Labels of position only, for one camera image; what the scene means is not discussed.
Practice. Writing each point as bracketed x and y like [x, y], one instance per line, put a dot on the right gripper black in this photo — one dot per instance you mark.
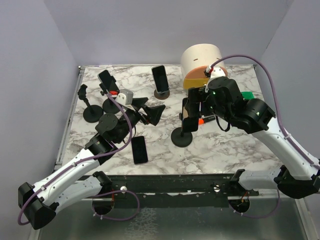
[196, 94]

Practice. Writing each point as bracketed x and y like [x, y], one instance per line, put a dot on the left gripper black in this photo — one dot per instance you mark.
[154, 113]

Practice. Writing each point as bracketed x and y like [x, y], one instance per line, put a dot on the tall black smartphone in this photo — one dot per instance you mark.
[190, 124]

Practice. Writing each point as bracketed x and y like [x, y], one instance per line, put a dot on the purple smartphone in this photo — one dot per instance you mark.
[139, 150]

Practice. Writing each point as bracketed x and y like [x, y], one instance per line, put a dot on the black phone stand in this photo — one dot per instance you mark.
[180, 138]
[92, 113]
[108, 106]

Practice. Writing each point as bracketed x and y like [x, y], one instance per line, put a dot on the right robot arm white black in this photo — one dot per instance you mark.
[296, 178]

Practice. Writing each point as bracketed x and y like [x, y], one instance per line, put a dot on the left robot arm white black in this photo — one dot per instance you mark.
[40, 202]

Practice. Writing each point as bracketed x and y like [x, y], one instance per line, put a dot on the black smartphone on wooden stand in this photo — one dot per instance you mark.
[160, 78]

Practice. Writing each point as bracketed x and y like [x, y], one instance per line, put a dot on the orange highlighter marker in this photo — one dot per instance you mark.
[206, 119]

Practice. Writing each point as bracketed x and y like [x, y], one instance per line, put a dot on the cream drawer cabinet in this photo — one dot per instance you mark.
[196, 64]

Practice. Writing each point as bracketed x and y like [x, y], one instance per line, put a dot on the black smartphone far left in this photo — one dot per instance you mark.
[107, 83]

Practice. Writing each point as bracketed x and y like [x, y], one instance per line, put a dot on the green plastic bin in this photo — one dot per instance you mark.
[247, 95]

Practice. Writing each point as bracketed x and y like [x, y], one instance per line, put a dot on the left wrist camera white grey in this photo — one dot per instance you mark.
[125, 97]

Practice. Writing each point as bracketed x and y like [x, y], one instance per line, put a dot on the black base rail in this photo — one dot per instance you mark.
[174, 191]

